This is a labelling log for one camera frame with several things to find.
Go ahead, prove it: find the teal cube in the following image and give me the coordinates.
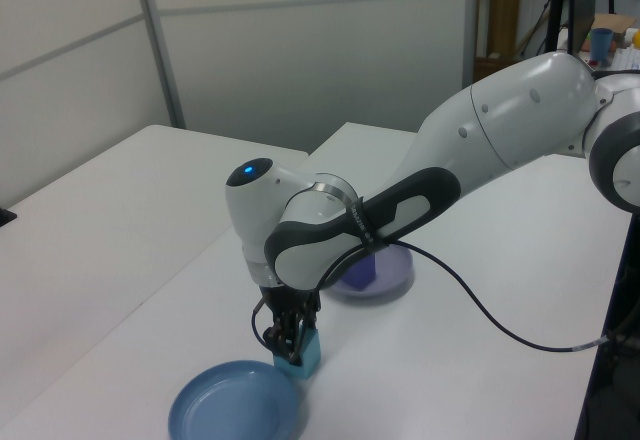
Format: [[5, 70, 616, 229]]
[[273, 328, 322, 381]]

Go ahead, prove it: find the slim grey partition post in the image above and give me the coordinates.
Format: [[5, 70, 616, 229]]
[[463, 0, 480, 89]]

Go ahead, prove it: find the dark monitor panel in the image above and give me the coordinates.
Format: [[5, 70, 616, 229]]
[[568, 0, 599, 57]]

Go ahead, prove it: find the dark metal stand frame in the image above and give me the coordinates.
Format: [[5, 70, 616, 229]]
[[573, 209, 640, 440]]

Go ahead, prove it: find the purple cube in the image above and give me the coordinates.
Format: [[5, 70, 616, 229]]
[[341, 253, 378, 293]]

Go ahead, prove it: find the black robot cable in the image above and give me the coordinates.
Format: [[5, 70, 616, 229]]
[[318, 240, 617, 355]]

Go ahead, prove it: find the brown cardboard box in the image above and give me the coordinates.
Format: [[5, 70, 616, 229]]
[[486, 0, 522, 60]]

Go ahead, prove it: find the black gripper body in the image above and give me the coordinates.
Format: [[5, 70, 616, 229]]
[[258, 283, 322, 322]]

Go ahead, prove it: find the purple plate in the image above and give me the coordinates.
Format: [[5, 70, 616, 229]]
[[327, 245, 417, 302]]

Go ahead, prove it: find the blue plate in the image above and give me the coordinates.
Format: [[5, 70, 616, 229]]
[[167, 358, 302, 440]]

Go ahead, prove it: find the blue cup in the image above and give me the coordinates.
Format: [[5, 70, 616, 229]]
[[590, 27, 615, 65]]

